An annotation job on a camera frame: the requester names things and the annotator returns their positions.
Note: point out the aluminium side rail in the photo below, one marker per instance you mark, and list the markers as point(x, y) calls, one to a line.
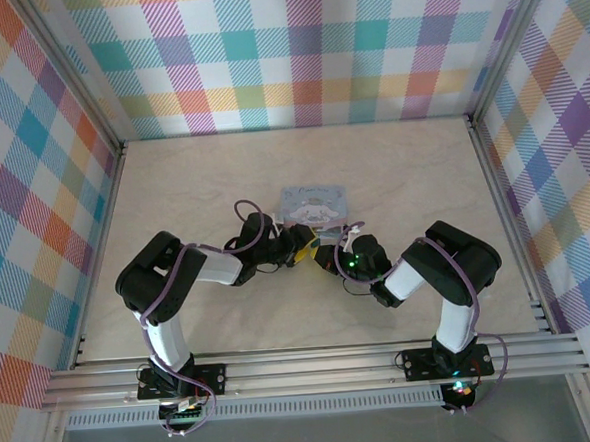
point(513, 222)
point(99, 253)

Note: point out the aluminium corner post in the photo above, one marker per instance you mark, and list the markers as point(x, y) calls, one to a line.
point(509, 42)
point(73, 74)

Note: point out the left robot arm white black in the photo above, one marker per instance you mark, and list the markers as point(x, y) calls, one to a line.
point(167, 339)

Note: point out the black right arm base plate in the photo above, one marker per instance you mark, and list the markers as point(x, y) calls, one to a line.
point(419, 363)

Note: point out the long aluminium base rail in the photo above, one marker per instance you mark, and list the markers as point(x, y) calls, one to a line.
point(309, 370)

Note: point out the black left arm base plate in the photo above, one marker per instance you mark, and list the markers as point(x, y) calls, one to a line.
point(209, 377)

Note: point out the light blue cartoon box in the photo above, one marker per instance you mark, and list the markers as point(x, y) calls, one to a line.
point(309, 205)

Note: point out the grey metal sheet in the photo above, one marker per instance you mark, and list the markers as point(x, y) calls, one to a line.
point(313, 437)

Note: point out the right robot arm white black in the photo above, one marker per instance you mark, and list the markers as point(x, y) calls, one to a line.
point(454, 321)

